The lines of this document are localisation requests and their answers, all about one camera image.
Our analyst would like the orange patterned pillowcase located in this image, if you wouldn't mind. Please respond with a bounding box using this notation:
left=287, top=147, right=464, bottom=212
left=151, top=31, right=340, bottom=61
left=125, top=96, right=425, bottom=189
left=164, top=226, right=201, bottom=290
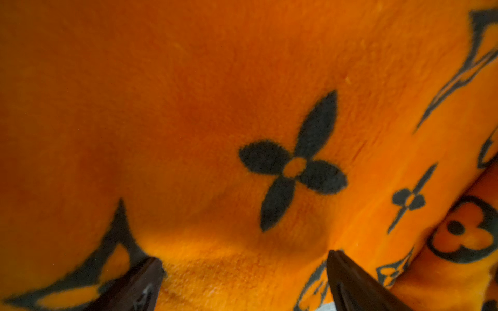
left=1, top=1, right=497, bottom=310

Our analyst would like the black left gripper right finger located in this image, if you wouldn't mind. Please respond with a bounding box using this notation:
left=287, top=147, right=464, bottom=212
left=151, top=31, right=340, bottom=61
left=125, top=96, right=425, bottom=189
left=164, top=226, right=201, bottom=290
left=326, top=250, right=411, bottom=311

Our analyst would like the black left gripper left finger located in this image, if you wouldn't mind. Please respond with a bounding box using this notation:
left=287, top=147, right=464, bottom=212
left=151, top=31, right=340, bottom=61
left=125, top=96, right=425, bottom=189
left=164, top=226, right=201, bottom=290
left=86, top=257, right=165, bottom=311

